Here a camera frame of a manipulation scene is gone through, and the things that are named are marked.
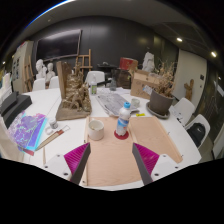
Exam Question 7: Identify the white plaster figure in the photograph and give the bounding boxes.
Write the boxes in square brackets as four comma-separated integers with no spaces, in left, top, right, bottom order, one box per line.
[142,51,156,73]

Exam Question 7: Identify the black wall screen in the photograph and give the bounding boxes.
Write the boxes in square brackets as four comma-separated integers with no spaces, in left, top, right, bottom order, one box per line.
[35,29,83,62]

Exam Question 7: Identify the black backpack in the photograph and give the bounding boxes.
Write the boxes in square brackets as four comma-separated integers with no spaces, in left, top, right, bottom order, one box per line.
[187,122,207,148]

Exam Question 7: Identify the small paint jar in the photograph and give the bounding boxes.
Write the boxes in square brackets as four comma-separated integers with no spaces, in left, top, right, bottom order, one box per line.
[48,117,59,130]

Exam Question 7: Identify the wooden cactus-shaped figure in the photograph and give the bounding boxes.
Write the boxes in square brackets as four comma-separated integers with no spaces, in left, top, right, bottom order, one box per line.
[183,78,195,102]

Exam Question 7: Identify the black flat box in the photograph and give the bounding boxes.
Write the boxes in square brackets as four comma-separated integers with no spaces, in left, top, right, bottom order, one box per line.
[2,94,33,129]
[0,91,19,116]

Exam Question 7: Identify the white cabinet with pictures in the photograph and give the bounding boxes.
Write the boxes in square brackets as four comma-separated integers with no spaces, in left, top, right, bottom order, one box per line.
[11,40,35,94]

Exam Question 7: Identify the white blue-capped drink bottle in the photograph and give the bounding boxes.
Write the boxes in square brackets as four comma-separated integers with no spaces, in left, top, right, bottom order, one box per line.
[115,101,132,137]

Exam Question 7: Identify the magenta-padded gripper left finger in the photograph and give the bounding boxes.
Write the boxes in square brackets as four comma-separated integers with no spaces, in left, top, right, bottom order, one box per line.
[42,142,92,186]

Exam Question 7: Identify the small tape roll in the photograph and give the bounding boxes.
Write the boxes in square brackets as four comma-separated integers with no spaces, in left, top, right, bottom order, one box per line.
[130,97,142,109]

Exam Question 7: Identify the white plaster bust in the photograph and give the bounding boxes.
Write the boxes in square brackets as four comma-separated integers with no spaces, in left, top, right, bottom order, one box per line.
[45,62,56,83]
[34,58,48,80]

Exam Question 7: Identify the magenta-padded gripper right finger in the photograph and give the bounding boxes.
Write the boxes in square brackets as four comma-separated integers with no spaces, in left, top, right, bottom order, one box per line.
[132,142,183,186]

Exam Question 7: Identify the white canvas panel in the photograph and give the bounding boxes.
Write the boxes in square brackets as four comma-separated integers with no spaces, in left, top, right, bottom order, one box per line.
[0,114,16,160]

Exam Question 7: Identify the white chair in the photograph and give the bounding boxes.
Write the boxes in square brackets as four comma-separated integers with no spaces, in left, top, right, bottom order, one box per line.
[169,97,197,127]
[184,113,212,149]
[32,77,47,93]
[48,75,61,89]
[84,70,106,87]

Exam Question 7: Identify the wooden easel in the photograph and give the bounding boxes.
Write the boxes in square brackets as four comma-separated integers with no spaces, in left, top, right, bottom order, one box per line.
[74,48,93,79]

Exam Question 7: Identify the grey pot with dried plant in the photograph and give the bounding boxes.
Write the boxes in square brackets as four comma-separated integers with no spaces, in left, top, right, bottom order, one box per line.
[145,61,178,120]

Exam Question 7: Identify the brown cardboard box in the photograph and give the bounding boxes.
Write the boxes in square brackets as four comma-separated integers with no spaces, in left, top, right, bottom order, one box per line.
[129,68,161,100]

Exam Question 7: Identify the folded newspaper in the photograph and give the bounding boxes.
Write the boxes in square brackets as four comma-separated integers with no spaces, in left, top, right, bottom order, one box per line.
[95,91,139,118]

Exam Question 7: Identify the clear green-labelled spray bottle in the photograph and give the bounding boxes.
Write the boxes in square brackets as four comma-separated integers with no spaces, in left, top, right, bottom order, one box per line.
[90,73,98,97]

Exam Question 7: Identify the long ceiling light strip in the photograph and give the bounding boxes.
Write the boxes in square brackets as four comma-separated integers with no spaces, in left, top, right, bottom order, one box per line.
[24,0,78,29]

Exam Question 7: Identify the brown clay sculpture on board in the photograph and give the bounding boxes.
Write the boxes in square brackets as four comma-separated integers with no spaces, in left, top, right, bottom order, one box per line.
[55,60,93,122]

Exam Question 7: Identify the recessed ceiling spotlights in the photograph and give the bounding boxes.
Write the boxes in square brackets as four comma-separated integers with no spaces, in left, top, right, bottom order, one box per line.
[175,36,218,58]

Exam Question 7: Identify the white ceramic cup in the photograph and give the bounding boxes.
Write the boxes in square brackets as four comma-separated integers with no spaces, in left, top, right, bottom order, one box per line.
[87,118,105,142]

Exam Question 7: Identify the dark glass jar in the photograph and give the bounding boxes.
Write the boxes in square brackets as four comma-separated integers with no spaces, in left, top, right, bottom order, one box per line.
[109,78,118,92]

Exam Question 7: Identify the thin wooden paintbrush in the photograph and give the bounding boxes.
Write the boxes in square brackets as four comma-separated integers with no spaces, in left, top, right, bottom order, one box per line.
[42,146,48,167]

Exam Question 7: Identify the red box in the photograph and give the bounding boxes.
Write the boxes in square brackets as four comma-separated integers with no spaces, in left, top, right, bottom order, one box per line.
[119,57,139,72]

